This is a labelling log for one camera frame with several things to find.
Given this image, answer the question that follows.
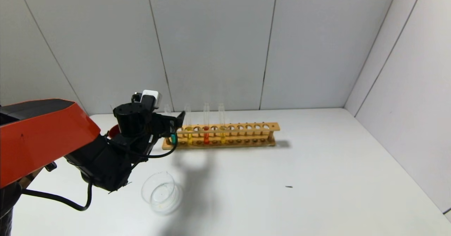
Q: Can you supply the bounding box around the pale yellow pigment test tube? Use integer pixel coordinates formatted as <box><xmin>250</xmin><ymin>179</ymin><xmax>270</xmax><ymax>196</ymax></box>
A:
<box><xmin>218</xmin><ymin>103</ymin><xmax>226</xmax><ymax>144</ymax></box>

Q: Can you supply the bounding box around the deep yellow pigment test tube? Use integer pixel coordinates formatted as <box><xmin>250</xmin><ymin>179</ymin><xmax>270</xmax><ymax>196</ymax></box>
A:
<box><xmin>183</xmin><ymin>105</ymin><xmax>194</xmax><ymax>145</ymax></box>

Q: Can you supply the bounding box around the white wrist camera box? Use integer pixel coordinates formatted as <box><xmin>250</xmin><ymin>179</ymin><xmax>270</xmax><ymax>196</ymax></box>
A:
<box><xmin>132</xmin><ymin>90</ymin><xmax>162</xmax><ymax>109</ymax></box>

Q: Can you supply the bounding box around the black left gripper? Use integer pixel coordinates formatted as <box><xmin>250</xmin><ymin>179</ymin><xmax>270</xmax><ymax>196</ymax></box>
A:
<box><xmin>150</xmin><ymin>111</ymin><xmax>186</xmax><ymax>145</ymax></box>

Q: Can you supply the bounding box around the clear glass dish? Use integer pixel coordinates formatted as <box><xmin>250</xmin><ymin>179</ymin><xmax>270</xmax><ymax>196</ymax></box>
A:
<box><xmin>142</xmin><ymin>171</ymin><xmax>183</xmax><ymax>214</ymax></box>

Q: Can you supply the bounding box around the red pigment test tube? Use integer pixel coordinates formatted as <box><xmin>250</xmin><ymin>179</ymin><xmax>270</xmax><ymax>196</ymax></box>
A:
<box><xmin>203</xmin><ymin>103</ymin><xmax>210</xmax><ymax>145</ymax></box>

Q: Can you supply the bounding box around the blue pigment test tube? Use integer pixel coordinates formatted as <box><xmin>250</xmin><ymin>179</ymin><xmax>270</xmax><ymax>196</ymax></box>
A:
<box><xmin>164</xmin><ymin>104</ymin><xmax>178</xmax><ymax>145</ymax></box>

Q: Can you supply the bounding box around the wooden test tube rack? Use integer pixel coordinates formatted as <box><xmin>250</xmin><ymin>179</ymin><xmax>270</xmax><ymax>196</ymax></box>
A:
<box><xmin>162</xmin><ymin>122</ymin><xmax>280</xmax><ymax>150</ymax></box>

